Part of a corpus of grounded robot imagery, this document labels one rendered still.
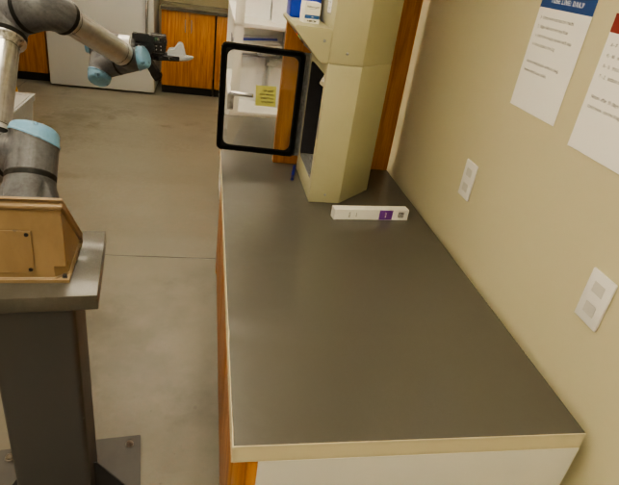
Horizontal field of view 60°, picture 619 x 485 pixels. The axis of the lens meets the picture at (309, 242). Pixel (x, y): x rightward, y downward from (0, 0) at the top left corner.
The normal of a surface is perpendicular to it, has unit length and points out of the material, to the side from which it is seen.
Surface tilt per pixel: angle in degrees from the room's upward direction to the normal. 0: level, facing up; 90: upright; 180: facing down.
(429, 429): 0
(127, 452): 0
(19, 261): 90
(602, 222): 90
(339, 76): 90
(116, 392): 0
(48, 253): 90
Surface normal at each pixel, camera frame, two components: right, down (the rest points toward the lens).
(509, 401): 0.13, -0.87
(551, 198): -0.98, -0.04
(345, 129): 0.15, 0.49
